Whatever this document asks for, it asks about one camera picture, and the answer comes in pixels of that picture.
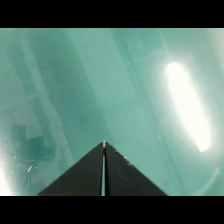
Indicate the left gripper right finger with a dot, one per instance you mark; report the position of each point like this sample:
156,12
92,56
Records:
128,178

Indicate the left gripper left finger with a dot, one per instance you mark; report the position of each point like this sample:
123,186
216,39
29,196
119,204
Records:
85,176

